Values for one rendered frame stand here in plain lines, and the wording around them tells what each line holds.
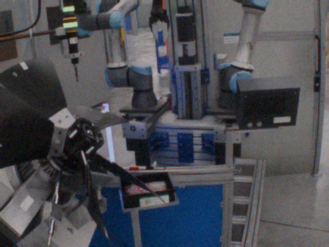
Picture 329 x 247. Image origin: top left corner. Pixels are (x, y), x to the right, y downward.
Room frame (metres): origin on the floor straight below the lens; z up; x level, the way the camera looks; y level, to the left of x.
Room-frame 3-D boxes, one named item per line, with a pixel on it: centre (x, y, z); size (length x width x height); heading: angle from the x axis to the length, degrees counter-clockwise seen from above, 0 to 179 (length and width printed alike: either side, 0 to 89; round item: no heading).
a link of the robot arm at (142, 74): (1.97, -0.09, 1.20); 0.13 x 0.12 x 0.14; 71
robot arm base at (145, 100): (1.97, -0.10, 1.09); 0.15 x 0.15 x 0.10
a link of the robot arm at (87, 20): (1.62, 0.14, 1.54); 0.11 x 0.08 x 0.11; 71
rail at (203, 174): (1.50, -0.01, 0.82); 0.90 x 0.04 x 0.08; 79
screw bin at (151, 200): (1.32, -0.05, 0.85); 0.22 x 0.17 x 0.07; 94
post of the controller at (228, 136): (1.42, -0.43, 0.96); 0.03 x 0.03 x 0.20; 79
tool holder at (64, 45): (1.16, 0.16, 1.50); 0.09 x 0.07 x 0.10; 114
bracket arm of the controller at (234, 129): (1.40, -0.53, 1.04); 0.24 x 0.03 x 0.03; 79
